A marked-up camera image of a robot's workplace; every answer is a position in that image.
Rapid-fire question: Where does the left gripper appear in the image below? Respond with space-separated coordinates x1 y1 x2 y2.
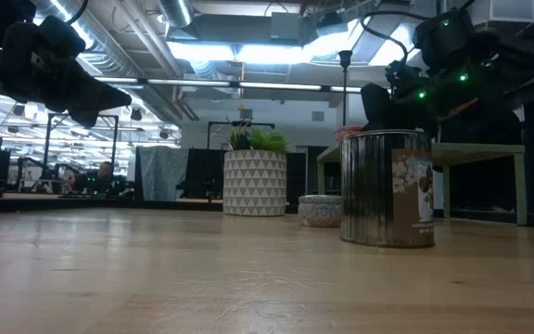
0 16 133 128

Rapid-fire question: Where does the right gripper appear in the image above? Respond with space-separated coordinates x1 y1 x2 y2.
361 59 463 135

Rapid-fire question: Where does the pink patterned candle tin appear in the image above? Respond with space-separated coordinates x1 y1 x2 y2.
334 123 365 143

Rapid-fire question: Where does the black candlestick holder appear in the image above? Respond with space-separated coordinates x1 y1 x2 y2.
337 49 353 129

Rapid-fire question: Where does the silver lidded candle jar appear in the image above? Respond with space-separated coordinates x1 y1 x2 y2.
339 128 437 250

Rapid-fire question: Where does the grey patterned candle tin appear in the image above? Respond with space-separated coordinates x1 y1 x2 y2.
297 194 343 229

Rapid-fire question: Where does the person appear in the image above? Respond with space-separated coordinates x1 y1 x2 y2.
65 160 129 196

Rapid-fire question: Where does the green perforated metal shelf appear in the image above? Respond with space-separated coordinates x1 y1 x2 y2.
316 140 528 227

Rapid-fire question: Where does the grey cloth panel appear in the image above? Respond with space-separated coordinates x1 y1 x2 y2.
134 146 189 203

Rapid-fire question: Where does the long ceiling strip light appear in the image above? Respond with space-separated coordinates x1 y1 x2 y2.
93 76 363 94

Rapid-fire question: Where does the black partition panel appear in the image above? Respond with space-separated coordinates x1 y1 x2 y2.
185 148 226 201

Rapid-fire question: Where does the potted succulent plant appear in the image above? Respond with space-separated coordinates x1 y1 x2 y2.
210 115 290 218

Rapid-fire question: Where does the black metal frame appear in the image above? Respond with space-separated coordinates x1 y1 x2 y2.
207 121 276 150

